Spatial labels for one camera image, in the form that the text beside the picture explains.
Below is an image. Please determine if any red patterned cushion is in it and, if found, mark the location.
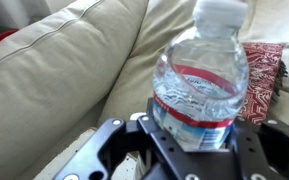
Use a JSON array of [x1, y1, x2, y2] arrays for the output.
[[239, 42, 288, 124]]

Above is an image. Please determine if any beige sofa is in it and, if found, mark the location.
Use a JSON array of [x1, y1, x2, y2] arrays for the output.
[[0, 0, 289, 180]]

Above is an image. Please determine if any clear plastic water bottle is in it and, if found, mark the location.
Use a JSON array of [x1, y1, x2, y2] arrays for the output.
[[153, 0, 249, 152]]

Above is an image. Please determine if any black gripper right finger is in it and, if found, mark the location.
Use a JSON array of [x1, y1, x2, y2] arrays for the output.
[[217, 117, 289, 180]]

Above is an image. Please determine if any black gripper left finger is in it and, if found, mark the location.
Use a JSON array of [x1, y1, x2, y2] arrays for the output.
[[53, 98, 198, 180]]

